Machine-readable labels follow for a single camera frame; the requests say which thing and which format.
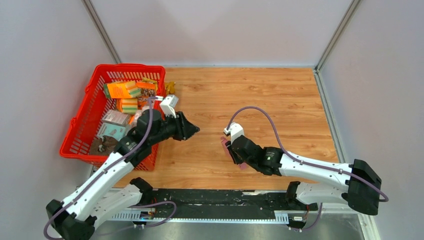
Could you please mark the teal snack packet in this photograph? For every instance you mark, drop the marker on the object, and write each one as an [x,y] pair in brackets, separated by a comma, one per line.
[111,130]

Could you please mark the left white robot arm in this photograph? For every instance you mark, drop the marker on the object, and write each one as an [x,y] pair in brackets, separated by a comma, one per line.
[78,215]

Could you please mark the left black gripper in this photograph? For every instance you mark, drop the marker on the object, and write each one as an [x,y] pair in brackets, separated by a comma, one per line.
[184,128]

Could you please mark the yellow banana toy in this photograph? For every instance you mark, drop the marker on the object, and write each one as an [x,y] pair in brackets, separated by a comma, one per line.
[170,88]

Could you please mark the aluminium frame rail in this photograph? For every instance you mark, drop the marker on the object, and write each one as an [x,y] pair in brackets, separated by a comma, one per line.
[329,211]

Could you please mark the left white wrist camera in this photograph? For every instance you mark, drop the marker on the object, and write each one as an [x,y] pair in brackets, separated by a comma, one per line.
[167,104]

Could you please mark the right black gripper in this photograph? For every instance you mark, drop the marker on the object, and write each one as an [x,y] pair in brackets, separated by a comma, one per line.
[236,160]

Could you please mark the pink paper box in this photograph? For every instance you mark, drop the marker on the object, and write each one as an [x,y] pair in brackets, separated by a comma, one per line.
[226,144]

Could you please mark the red plastic basket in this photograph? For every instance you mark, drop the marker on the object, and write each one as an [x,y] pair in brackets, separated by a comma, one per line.
[84,127]

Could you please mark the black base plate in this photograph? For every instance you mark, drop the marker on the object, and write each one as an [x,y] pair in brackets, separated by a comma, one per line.
[222,204]

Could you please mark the orange green sponge pack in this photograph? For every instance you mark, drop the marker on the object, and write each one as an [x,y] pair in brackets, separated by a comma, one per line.
[121,90]

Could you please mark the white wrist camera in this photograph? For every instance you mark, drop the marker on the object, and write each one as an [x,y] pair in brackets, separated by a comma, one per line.
[167,104]
[234,130]

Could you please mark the brown crumpled packet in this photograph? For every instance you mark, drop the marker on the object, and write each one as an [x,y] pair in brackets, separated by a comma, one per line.
[103,146]

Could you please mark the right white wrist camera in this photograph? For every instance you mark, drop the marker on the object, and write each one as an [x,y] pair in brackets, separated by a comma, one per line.
[234,130]

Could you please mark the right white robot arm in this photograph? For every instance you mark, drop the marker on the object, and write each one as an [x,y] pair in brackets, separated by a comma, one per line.
[356,185]

